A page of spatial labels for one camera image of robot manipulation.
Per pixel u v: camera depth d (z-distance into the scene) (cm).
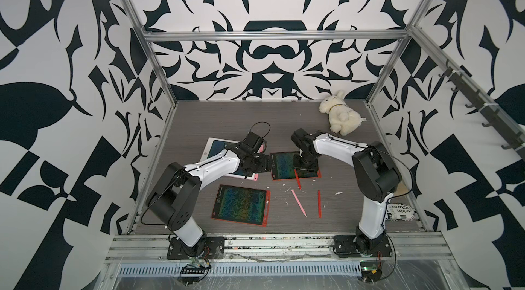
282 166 94
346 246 74
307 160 79
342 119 99
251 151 70
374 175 51
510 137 53
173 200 45
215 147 101
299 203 85
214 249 74
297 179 91
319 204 85
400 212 79
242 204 84
